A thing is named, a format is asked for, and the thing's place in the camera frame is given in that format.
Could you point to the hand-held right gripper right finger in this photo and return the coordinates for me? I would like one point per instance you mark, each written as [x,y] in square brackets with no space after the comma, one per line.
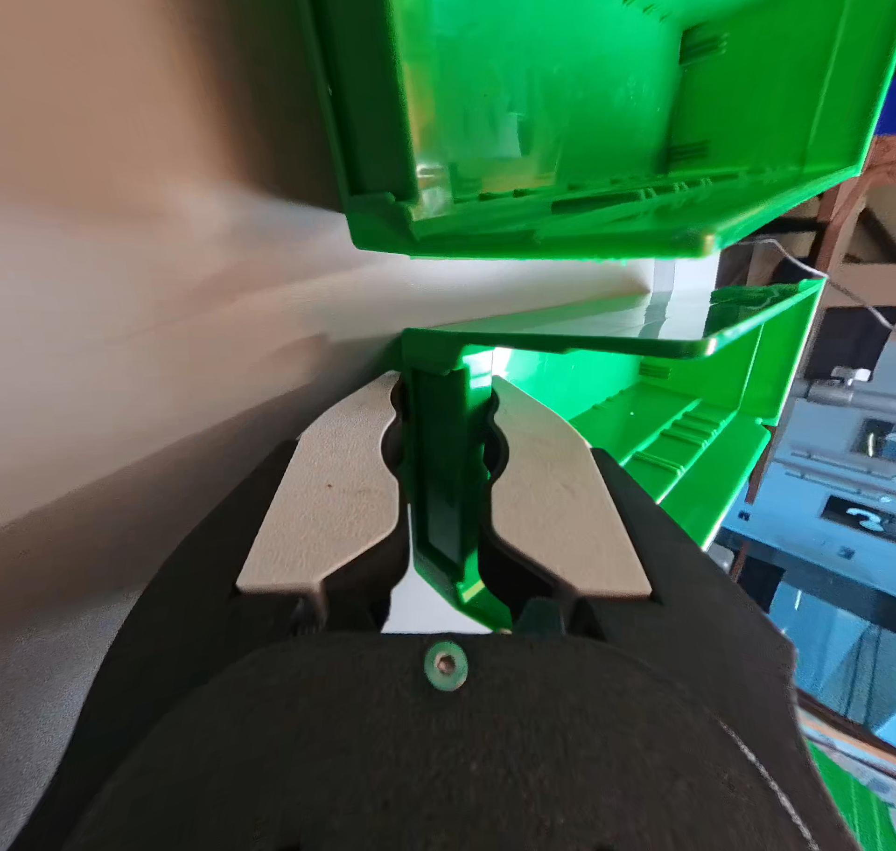
[560,508]

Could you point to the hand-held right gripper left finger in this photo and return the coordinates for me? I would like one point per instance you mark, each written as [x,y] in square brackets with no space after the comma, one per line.
[322,508]

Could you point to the green plastic storage bin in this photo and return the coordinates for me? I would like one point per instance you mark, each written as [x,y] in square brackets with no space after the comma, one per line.
[560,60]
[441,459]

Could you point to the grey desk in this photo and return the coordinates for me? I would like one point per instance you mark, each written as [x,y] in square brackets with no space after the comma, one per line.
[140,270]

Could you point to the grey machine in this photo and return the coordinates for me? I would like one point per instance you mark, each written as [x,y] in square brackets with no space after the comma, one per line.
[826,459]

